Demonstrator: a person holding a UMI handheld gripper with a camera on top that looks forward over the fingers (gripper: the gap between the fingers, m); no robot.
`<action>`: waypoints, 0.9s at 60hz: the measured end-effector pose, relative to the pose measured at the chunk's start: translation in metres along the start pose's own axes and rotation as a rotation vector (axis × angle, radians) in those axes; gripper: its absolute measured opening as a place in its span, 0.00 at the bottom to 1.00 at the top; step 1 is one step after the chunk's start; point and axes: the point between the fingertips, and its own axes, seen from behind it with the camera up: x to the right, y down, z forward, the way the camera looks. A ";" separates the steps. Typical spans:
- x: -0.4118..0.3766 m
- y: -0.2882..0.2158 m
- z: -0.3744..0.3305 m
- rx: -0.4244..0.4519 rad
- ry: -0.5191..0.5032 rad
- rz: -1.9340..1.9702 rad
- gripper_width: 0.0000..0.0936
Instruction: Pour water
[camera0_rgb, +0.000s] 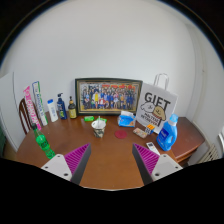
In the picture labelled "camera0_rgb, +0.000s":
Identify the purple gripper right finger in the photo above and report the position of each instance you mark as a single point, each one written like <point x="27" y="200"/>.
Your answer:
<point x="152" y="166"/>

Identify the framed group photo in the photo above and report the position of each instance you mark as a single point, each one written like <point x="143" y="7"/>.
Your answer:
<point x="106" y="96"/>

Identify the dark blue pump bottle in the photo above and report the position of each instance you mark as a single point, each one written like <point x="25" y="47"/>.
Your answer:
<point x="61" y="107"/>

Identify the white lotion bottle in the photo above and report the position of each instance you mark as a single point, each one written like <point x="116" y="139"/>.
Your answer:
<point x="52" y="110"/>

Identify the pink toothpaste box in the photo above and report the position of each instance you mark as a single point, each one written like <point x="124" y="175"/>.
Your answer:
<point x="30" y="107"/>

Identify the red round coaster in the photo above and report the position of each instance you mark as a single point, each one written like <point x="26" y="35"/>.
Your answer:
<point x="120" y="134"/>

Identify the paper cup with straw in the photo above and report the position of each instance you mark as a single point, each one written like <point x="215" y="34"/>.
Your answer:
<point x="98" y="128"/>

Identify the small snack packet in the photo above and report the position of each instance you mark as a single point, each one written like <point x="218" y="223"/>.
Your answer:
<point x="140" y="133"/>

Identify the orange battery pack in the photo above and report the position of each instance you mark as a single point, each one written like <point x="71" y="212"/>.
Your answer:
<point x="149" y="129"/>

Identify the wooden chair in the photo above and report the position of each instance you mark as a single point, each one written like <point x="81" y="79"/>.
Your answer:
<point x="24" y="116"/>

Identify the white gift paper bag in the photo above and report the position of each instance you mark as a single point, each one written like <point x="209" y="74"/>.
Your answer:
<point x="156" y="104"/>

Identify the blue tissue pack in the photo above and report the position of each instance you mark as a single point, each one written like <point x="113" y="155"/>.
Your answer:
<point x="126" y="119"/>

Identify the white remote control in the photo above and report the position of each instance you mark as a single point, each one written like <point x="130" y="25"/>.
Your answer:
<point x="152" y="147"/>

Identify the green plastic soda bottle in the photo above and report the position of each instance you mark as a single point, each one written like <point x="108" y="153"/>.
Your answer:
<point x="42" y="142"/>

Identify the blue detergent bottle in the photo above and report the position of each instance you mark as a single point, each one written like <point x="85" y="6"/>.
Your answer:
<point x="168" y="134"/>

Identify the brown pump bottle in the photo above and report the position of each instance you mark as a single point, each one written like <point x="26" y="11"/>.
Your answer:
<point x="72" y="109"/>

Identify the green white toothpaste box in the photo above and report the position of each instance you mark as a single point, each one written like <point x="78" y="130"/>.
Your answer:
<point x="39" y="103"/>

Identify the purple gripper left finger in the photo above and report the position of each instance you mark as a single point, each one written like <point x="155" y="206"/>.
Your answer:
<point x="71" y="166"/>

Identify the white radiator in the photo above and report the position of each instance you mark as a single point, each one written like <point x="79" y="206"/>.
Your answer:
<point x="210" y="155"/>

